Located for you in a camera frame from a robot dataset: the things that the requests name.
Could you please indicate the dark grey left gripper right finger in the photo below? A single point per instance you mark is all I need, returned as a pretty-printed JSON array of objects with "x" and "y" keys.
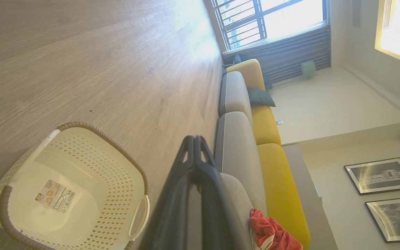
[{"x": 217, "y": 215}]

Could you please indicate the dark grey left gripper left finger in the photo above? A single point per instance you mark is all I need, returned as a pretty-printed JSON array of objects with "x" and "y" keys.
[{"x": 168, "y": 215}]

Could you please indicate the grey and yellow sofa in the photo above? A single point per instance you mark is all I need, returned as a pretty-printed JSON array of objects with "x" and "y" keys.
[{"x": 238, "y": 149}]

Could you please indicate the cream perforated laundry basket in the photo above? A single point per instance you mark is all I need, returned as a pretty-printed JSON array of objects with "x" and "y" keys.
[{"x": 92, "y": 166}]

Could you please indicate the paper barcode label sticker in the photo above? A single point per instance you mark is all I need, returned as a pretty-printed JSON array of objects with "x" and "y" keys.
[{"x": 55, "y": 196}]

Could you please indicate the dark grey throw pillow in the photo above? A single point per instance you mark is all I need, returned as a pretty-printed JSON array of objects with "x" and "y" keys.
[{"x": 259, "y": 98}]

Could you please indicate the black framed picture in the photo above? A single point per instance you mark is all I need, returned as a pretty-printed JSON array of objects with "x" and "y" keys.
[
  {"x": 399, "y": 218},
  {"x": 384, "y": 175}
]

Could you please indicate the small pale green device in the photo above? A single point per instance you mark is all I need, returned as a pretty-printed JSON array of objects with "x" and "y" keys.
[{"x": 308, "y": 68}]

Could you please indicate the grey slatted panel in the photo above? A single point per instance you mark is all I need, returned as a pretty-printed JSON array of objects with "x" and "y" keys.
[{"x": 290, "y": 55}]

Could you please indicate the window with metal railing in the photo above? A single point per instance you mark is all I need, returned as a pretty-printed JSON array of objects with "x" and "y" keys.
[{"x": 260, "y": 21}]

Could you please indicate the ceiling air vent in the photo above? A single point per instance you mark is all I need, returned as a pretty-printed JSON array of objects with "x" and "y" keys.
[{"x": 388, "y": 10}]

